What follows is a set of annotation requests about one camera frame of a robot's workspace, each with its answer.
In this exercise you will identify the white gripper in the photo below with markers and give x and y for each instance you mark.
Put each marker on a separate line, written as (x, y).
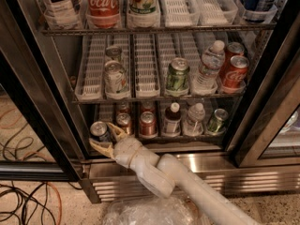
(124, 151)

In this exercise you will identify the blue pepsi can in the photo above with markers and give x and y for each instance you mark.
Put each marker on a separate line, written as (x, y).
(99, 131)

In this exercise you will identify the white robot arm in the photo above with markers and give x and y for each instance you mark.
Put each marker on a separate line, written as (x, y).
(161, 175)

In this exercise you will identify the gold soda can front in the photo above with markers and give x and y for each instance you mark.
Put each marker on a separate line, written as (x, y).
(123, 120)

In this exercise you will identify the gold soda can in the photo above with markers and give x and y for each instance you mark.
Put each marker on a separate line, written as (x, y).
(123, 108)
(123, 120)

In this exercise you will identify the gold soda can rear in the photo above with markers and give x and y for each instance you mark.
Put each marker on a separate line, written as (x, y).
(123, 108)

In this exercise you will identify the red soda can front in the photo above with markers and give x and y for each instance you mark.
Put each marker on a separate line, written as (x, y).
(147, 124)

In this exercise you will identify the red soda can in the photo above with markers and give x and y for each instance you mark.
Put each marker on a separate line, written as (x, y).
(147, 124)
(148, 106)

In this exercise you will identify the steel fridge base grille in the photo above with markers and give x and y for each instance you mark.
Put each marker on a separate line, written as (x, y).
(105, 181)

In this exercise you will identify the red soda can rear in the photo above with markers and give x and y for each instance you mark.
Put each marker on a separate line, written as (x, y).
(148, 106)

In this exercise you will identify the white patterned can front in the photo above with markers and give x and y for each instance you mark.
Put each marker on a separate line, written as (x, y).
(115, 77)

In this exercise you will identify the white patterned can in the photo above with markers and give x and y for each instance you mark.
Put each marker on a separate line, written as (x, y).
(115, 77)
(113, 53)

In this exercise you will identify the open glass fridge door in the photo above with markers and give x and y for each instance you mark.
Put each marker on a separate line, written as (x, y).
(38, 74)

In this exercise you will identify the green can middle shelf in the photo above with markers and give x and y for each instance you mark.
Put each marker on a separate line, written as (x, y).
(177, 75)

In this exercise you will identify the green can shelf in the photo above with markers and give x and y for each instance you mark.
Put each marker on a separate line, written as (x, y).
(217, 121)
(177, 75)

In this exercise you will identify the white patterned can rear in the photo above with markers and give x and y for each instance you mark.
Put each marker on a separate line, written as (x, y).
(113, 53)

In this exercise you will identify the green can bottom shelf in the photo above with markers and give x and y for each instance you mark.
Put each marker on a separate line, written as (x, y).
(217, 121)

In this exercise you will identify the clear water bottle middle shelf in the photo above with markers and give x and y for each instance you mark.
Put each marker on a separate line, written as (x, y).
(212, 59)

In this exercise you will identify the red coca-cola can front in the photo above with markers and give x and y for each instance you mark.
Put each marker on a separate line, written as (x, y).
(235, 72)

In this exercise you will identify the red coca-cola can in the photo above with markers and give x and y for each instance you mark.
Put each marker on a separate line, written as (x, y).
(235, 72)
(232, 49)

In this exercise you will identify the coca-cola bottle top shelf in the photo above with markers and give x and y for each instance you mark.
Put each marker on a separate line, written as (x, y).
(104, 13)

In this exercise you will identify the white tea bottle top shelf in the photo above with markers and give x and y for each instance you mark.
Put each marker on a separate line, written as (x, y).
(63, 14)

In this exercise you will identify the red coca-cola can rear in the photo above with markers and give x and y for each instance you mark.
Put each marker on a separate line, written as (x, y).
(232, 49)

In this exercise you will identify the right glass fridge door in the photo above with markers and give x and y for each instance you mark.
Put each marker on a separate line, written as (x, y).
(267, 138)

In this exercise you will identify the white empty tray middle left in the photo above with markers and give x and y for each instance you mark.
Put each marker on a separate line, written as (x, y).
(89, 79)

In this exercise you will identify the white empty tray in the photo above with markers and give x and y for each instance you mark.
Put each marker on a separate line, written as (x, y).
(180, 13)
(146, 68)
(216, 12)
(89, 79)

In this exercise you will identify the dark drink bottle white cap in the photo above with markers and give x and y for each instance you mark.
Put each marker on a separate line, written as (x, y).
(172, 119)

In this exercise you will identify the white empty tray middle centre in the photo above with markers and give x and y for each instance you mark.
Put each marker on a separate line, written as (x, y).
(146, 68)

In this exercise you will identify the clear plastic bag bin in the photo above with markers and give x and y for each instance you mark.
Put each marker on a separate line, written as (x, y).
(176, 210)

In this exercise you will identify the small clear water bottle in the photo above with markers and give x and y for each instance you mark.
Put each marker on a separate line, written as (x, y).
(193, 125)

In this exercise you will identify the green white soda bottle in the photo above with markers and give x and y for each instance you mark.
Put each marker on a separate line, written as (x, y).
(143, 0)

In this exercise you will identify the white empty tray top right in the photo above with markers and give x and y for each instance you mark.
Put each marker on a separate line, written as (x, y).
(216, 12)

